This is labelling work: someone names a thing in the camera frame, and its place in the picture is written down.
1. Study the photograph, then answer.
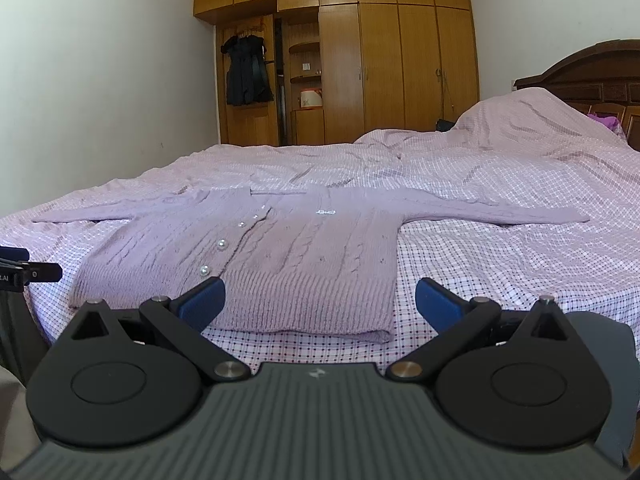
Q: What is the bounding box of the lilac knitted cardigan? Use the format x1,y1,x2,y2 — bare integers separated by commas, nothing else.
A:
40,186,584,342

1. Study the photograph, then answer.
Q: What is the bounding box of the grey cloth lower right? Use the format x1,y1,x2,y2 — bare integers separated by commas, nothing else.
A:
566,312,639,468

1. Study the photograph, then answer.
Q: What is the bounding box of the purple cloth by headboard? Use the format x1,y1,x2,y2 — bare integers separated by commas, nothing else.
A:
588,114,626,139

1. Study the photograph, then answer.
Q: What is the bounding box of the black hanging garment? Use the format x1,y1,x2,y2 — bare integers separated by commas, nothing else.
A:
220,35,273,106

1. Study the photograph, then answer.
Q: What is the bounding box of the dark wooden headboard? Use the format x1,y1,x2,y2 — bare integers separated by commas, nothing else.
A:
513,39,640,150

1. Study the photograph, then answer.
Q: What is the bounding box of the white pink box on shelf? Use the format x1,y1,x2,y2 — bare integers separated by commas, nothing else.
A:
299,88,323,110

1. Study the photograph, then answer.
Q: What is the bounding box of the brown wooden wardrobe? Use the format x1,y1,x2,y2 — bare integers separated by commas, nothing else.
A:
193,0,480,146

